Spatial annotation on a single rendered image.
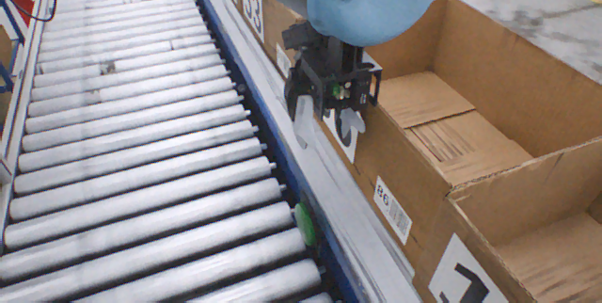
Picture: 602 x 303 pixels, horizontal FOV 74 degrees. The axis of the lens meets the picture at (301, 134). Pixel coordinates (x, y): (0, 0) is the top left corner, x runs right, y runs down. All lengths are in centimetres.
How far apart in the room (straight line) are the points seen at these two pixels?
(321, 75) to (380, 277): 26
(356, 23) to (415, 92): 64
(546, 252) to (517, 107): 24
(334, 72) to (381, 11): 24
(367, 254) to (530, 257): 21
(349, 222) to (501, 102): 35
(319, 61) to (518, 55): 37
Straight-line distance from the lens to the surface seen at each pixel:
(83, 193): 89
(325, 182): 61
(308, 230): 63
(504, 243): 60
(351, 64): 42
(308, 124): 49
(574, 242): 65
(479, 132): 76
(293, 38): 50
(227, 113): 97
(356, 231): 56
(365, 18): 18
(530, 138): 74
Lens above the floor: 135
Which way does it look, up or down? 42 degrees down
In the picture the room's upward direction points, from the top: straight up
